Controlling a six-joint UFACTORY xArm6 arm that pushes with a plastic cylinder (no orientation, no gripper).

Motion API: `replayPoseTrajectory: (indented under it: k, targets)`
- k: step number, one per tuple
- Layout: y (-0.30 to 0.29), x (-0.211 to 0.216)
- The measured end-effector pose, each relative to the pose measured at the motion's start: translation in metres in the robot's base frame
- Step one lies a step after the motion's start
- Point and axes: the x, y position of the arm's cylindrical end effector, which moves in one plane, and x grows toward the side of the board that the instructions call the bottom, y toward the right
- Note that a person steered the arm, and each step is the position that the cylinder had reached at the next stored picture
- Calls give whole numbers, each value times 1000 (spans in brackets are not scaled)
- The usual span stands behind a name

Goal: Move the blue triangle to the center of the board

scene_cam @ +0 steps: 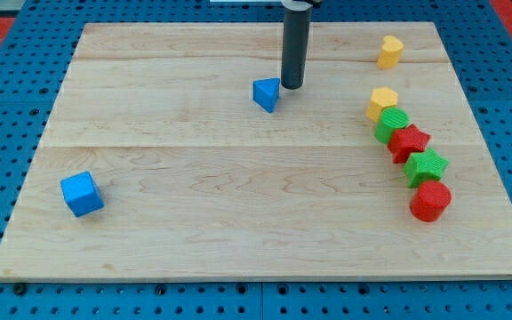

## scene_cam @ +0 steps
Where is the blue triangle block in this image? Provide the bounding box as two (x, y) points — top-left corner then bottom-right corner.
(252, 78), (280, 113)

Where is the wooden board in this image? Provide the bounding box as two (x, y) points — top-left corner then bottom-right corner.
(0, 22), (512, 283)

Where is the yellow hexagon block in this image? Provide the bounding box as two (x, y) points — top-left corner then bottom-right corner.
(365, 87), (398, 123)

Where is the green cylinder block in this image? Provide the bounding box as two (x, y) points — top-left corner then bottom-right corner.
(374, 108), (410, 144)

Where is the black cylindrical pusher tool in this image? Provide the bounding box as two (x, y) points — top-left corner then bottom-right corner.
(281, 0), (315, 90)

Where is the red star block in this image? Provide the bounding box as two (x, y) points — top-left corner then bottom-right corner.
(388, 124), (431, 164)

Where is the green star block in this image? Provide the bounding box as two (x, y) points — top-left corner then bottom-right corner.
(404, 148), (449, 188)

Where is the yellow heart block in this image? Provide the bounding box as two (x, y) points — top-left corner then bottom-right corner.
(377, 35), (404, 69)

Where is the blue cube block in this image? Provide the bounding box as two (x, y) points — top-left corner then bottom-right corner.
(60, 172), (104, 217)

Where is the red cylinder block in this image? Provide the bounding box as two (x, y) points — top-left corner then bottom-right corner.
(409, 180), (452, 222)

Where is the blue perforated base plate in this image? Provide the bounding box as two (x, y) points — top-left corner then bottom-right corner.
(0, 1), (512, 319)

